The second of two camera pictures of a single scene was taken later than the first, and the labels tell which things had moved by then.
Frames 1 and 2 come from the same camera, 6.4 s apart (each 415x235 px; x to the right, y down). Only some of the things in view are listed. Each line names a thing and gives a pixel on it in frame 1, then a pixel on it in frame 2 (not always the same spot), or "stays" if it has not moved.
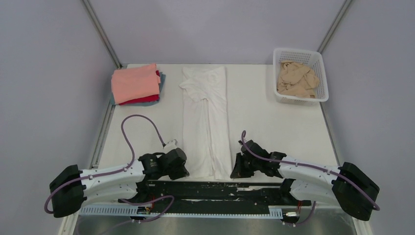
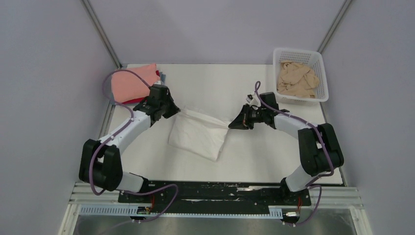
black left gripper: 183,172 -> 173,109
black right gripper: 238,172 -> 243,121
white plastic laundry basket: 299,77 stays
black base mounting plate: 213,193 stays
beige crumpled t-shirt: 297,79 stays
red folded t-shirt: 155,98 stays
